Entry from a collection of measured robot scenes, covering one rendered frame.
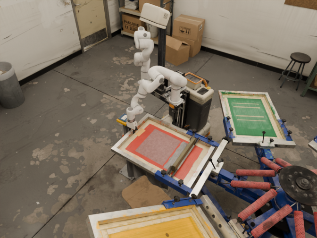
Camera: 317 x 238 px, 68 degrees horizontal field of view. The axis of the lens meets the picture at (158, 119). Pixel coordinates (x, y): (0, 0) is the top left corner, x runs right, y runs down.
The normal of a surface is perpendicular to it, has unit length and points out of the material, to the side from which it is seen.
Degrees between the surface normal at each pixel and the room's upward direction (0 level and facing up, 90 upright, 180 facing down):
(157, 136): 0
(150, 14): 64
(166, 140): 0
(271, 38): 90
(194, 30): 88
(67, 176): 0
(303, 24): 90
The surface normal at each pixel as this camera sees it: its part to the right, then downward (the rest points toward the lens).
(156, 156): 0.02, -0.73
